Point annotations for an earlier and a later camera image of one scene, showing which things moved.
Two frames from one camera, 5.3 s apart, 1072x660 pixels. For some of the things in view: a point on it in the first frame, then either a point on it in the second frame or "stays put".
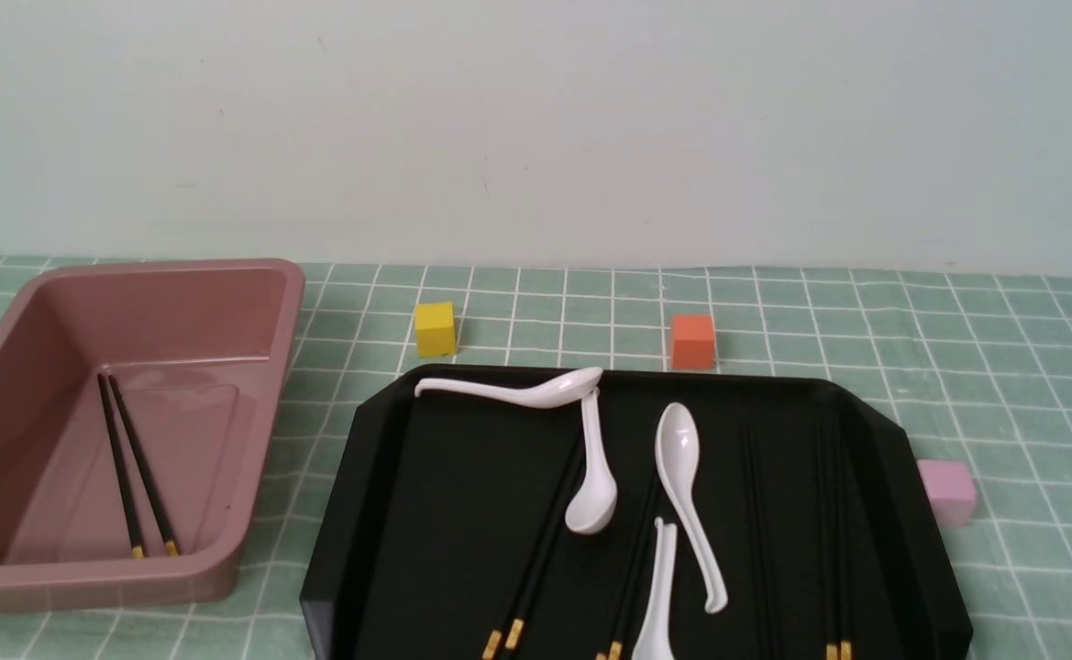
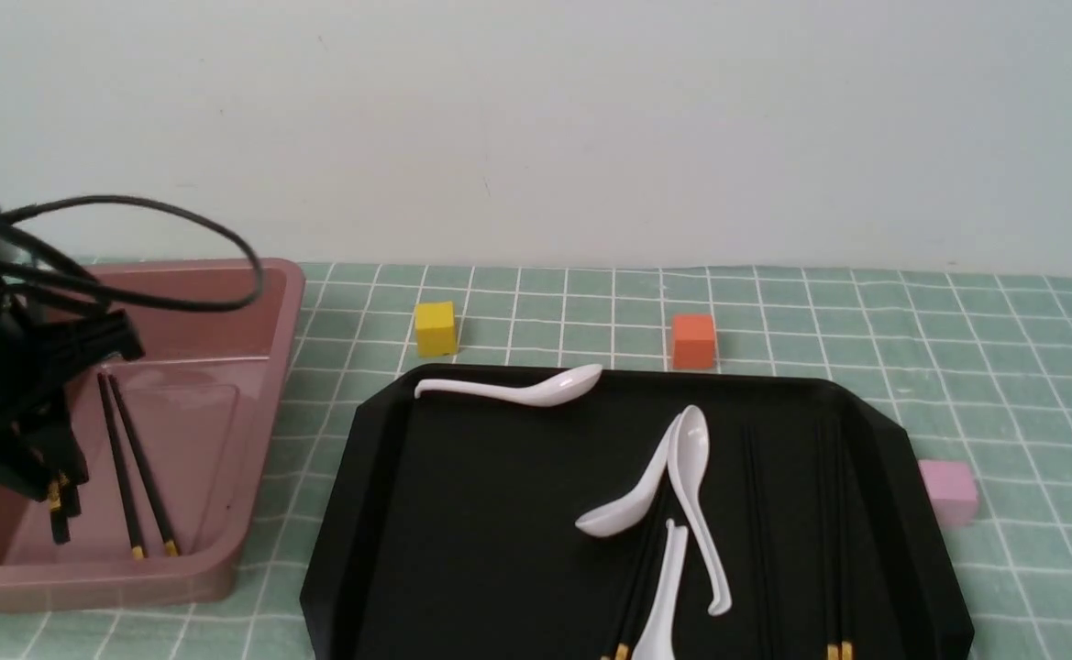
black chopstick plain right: x=761 y=544 stays put
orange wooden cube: x=693 y=342 stays put
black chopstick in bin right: x=171 y=548 stays put
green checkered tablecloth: x=1016 y=378 stays put
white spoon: x=595 y=508 → x=617 y=517
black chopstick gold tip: x=492 y=643 → x=60 y=524
